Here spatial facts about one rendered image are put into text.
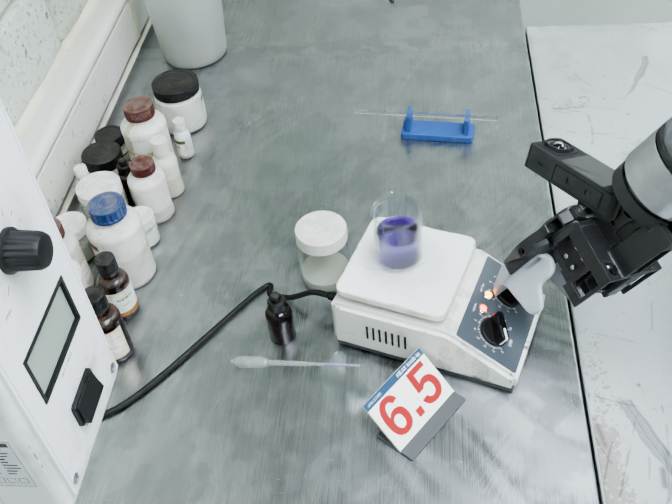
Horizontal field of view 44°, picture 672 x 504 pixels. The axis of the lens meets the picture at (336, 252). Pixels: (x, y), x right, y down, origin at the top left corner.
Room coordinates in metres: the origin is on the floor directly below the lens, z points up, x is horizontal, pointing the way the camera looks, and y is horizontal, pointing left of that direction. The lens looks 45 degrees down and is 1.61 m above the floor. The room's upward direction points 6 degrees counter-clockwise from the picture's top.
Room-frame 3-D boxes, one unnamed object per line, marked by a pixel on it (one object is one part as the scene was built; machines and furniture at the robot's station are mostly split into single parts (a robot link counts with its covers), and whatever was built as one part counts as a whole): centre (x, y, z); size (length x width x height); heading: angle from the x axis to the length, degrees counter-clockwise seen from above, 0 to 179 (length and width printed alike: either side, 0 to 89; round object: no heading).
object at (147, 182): (0.82, 0.23, 0.94); 0.05 x 0.05 x 0.09
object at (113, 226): (0.72, 0.25, 0.96); 0.06 x 0.06 x 0.11
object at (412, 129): (0.92, -0.16, 0.92); 0.10 x 0.03 x 0.04; 74
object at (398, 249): (0.61, -0.07, 1.02); 0.06 x 0.05 x 0.08; 129
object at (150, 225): (0.77, 0.24, 0.92); 0.04 x 0.04 x 0.04
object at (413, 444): (0.47, -0.06, 0.92); 0.09 x 0.06 x 0.04; 135
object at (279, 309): (0.59, 0.07, 0.93); 0.03 x 0.03 x 0.07
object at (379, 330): (0.58, -0.10, 0.94); 0.22 x 0.13 x 0.08; 62
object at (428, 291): (0.60, -0.07, 0.98); 0.12 x 0.12 x 0.01; 62
